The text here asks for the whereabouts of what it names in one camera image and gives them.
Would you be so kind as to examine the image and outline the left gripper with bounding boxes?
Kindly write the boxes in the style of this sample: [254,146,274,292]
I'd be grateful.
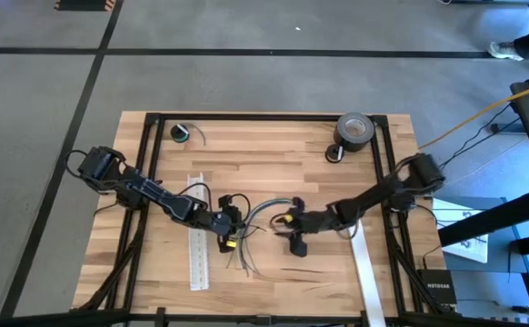
[209,194,249,254]

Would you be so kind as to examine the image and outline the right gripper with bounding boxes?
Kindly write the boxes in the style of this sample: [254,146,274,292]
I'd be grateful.
[273,196,334,258]

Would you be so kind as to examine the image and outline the bundle of coloured wires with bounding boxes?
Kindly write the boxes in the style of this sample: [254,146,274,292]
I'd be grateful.
[244,197,293,276]
[245,197,293,273]

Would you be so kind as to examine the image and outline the white cable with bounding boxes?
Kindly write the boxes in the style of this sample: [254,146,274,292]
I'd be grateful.
[233,197,293,272]

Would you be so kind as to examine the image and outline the bundle of grey wires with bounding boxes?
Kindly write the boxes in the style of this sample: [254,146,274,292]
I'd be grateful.
[225,197,293,269]

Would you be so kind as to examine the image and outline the green cable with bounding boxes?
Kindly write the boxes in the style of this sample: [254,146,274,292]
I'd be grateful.
[237,197,293,273]

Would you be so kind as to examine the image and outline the blue cable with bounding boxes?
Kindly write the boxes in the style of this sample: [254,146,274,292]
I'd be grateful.
[241,197,293,278]

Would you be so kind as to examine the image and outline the white slotted cable duct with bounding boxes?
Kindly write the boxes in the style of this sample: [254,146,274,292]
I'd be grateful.
[185,171,212,292]

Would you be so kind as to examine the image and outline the white duct cover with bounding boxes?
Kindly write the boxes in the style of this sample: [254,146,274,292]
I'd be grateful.
[348,221,387,327]

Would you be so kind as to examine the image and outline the small tape roll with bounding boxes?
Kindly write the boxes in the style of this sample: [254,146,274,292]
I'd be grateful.
[324,144,346,164]

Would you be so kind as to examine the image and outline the white marker sheet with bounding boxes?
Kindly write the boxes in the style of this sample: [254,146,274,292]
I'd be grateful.
[431,197,491,264]

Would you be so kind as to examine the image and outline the black stand beams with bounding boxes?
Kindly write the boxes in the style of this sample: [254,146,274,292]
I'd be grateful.
[436,67,529,273]

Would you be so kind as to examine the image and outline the black orange striped mat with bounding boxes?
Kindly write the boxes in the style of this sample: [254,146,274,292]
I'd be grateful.
[54,0,116,13]

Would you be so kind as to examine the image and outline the person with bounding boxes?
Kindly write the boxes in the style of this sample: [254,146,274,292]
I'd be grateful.
[488,15,529,62]

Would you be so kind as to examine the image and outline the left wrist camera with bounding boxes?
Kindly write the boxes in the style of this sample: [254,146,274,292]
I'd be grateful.
[224,207,245,228]

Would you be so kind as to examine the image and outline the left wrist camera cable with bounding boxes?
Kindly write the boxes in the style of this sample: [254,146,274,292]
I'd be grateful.
[176,181,253,224]

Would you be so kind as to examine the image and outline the large duct tape roll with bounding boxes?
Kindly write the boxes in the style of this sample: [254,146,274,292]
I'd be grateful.
[334,111,376,154]

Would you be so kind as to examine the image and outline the small black wire spool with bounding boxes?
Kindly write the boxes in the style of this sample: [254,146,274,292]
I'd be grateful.
[169,123,192,144]

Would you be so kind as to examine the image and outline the black aluminium table frame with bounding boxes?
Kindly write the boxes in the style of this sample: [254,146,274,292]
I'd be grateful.
[71,111,447,327]

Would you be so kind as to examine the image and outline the black network switch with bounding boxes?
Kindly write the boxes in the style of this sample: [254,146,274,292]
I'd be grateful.
[416,268,459,306]

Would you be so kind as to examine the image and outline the yellow extension cord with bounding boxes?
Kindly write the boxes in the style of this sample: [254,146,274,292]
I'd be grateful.
[417,77,529,151]

